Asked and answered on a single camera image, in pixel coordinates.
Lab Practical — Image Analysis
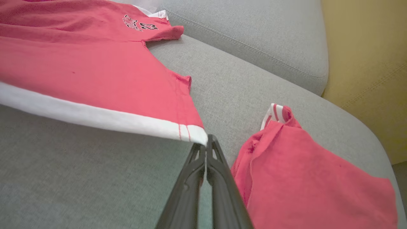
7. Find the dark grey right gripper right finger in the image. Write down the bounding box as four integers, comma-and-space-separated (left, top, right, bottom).
206, 134, 255, 229

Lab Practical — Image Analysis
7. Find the red basketball shorts 23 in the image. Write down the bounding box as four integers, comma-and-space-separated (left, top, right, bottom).
0, 0, 209, 146

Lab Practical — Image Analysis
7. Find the red basketball jersey 23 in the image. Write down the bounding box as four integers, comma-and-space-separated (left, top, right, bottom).
231, 103, 398, 229

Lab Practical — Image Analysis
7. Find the yellow fabric cushion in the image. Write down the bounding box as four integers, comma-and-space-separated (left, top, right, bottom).
321, 0, 407, 166

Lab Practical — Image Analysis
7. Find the grey sofa back cushion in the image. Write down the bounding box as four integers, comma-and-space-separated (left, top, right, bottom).
111, 0, 329, 96

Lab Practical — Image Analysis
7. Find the grey fabric sofa seat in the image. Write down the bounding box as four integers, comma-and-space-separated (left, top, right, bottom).
0, 33, 407, 229

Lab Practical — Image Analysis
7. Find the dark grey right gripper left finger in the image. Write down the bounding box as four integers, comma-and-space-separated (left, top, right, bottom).
155, 143, 207, 229

